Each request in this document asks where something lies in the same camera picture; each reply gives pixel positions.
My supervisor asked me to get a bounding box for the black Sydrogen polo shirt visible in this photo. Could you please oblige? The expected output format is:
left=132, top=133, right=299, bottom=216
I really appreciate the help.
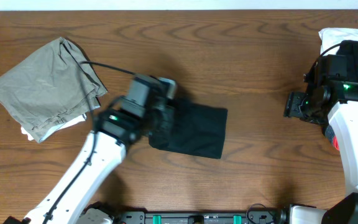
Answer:
left=149, top=98, right=228, bottom=159

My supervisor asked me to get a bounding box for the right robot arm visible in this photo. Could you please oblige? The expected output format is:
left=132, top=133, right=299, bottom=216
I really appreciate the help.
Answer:
left=284, top=80, right=358, bottom=223

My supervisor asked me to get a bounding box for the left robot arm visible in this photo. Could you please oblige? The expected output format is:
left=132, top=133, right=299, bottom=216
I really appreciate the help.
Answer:
left=21, top=75, right=177, bottom=224

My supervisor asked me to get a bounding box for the white garment on right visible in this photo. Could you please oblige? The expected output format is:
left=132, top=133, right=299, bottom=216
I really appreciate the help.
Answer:
left=318, top=27, right=358, bottom=54

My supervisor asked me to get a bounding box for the white garment under olive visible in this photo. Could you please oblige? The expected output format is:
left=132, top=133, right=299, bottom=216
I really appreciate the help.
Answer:
left=21, top=114, right=87, bottom=142

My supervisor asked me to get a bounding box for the folded olive green garment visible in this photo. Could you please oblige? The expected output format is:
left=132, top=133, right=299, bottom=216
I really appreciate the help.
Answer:
left=0, top=37, right=107, bottom=143

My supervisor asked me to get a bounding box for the left black cable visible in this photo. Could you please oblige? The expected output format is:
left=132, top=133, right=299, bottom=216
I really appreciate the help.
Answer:
left=42, top=60, right=136, bottom=224

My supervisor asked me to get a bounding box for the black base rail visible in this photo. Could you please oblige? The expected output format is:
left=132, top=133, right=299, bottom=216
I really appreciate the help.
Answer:
left=82, top=211, right=291, bottom=224

